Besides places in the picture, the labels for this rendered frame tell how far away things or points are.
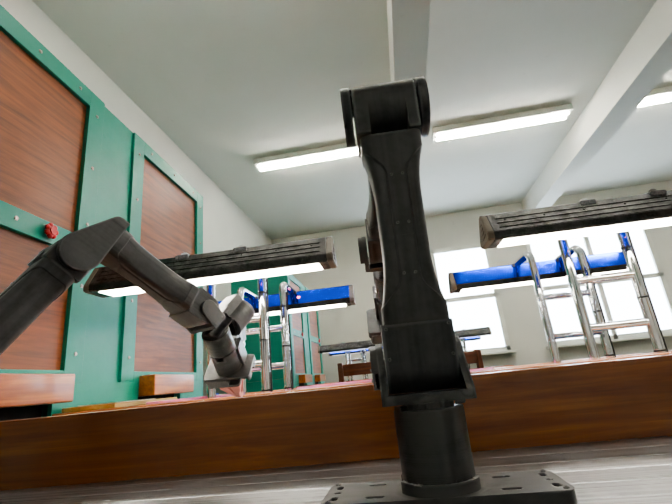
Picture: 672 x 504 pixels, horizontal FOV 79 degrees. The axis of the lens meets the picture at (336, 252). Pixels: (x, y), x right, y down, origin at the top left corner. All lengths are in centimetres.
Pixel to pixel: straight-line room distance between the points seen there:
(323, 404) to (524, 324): 563
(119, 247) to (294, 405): 40
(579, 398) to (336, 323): 549
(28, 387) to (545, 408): 106
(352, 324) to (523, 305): 236
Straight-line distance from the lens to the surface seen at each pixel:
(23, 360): 130
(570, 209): 107
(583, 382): 66
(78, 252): 75
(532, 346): 617
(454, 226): 634
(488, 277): 155
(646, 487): 46
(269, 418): 64
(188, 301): 84
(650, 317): 127
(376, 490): 42
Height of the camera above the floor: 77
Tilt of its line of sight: 17 degrees up
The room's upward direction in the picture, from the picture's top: 6 degrees counter-clockwise
